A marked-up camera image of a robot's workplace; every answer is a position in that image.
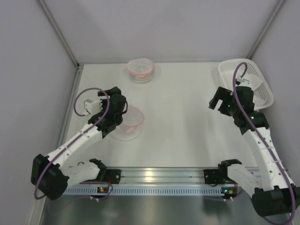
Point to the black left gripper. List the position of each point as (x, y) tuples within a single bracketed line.
[(108, 126)]

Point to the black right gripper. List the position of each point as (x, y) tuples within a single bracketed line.
[(219, 101)]

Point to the white mesh laundry bag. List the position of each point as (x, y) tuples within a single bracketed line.
[(131, 126), (140, 70)]

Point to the white cloth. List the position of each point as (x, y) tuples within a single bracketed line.
[(255, 83)]

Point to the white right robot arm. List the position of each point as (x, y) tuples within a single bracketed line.
[(275, 193)]

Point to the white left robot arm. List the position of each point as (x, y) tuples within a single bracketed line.
[(53, 173)]

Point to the white plastic basket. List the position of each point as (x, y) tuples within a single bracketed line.
[(226, 70)]

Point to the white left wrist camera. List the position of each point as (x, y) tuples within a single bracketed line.
[(92, 107)]

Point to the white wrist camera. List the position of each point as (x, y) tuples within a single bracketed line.
[(92, 107), (242, 82)]

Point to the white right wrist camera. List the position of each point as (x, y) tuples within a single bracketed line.
[(242, 82)]

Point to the aluminium frame post left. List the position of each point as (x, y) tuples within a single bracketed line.
[(49, 16)]

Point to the aluminium frame post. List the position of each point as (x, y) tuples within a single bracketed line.
[(49, 16), (266, 27)]

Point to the white slotted cable duct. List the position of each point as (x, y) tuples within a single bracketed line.
[(151, 190)]

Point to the aluminium frame post right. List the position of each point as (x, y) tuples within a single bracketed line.
[(266, 27)]

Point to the aluminium mounting rail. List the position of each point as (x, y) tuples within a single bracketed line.
[(147, 176)]

